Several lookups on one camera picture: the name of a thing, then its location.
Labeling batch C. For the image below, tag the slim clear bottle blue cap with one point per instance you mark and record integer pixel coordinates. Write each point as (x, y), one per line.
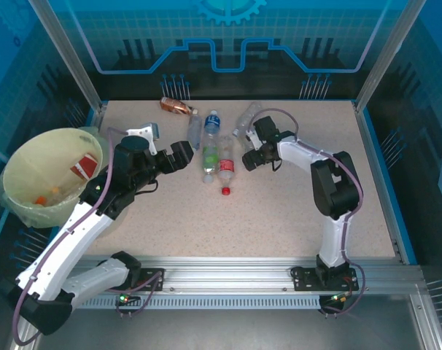
(194, 129)

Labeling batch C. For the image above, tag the clear ribbed bottle white cap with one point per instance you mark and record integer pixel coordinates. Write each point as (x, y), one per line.
(244, 118)

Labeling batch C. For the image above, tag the red label cola bottle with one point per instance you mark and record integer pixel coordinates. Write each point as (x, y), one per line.
(227, 166)

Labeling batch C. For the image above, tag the green label clear bottle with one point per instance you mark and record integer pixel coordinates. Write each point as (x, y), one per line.
(210, 158)

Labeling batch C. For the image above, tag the red bottle cap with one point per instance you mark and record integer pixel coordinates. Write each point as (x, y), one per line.
(225, 190)

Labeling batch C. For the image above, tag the blue label water bottle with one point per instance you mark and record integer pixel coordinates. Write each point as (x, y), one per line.
(212, 124)

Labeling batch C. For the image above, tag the crushed brown plastic bottle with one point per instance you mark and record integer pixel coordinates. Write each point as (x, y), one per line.
(175, 105)

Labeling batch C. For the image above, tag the red label tea bottle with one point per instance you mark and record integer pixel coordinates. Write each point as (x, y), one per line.
(85, 166)

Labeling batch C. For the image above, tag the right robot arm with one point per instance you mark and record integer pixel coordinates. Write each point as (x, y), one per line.
(334, 189)

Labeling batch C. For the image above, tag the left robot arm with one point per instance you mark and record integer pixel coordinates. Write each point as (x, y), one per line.
(60, 255)

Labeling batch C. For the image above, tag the pale green waste bin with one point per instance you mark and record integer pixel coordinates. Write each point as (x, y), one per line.
(35, 156)

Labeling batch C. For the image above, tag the small connector with LED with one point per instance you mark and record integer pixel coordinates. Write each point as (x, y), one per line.
(339, 297)
(124, 297)

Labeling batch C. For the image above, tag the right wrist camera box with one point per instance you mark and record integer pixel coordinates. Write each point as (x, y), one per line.
(252, 140)

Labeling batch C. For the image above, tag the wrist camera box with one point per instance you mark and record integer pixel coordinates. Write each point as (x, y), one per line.
(252, 140)
(144, 133)

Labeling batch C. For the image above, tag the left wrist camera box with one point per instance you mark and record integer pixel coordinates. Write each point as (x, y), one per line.
(144, 133)

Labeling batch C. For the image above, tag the aluminium side rail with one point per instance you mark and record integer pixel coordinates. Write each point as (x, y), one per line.
(375, 164)
(97, 116)

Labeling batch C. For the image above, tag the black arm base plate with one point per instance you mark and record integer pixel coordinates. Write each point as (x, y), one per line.
(305, 279)
(151, 277)

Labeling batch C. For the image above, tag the aluminium mounting rail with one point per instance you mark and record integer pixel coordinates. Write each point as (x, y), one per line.
(224, 273)

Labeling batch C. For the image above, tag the aluminium frame post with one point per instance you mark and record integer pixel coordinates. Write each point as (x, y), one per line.
(388, 54)
(68, 54)

